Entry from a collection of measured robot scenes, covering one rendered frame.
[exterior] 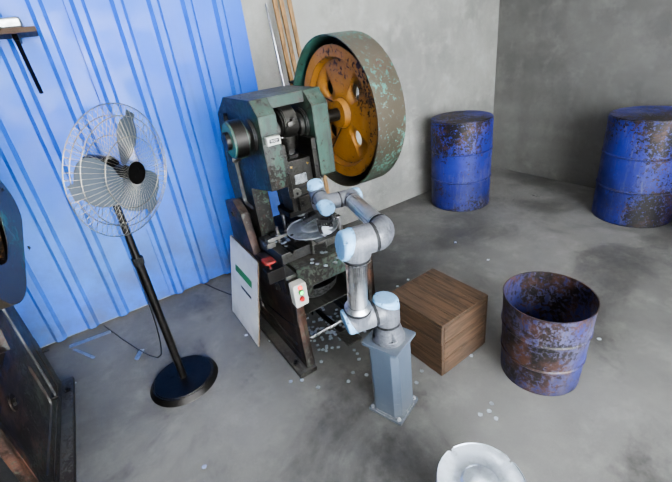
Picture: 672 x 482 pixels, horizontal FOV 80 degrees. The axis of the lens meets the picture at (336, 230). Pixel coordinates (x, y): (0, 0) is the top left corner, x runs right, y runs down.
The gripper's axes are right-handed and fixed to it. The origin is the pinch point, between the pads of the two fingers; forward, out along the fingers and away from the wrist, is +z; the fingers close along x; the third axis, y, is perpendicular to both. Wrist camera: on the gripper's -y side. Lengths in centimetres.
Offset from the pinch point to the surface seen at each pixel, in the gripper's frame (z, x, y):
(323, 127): -41, 37, 3
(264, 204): -0.6, 25.2, -38.7
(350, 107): -41, 55, 16
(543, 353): 38, -45, 105
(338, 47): -71, 63, 13
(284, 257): 8.8, -8.0, -22.1
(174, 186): 16, 69, -124
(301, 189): -15.1, 19.7, -11.9
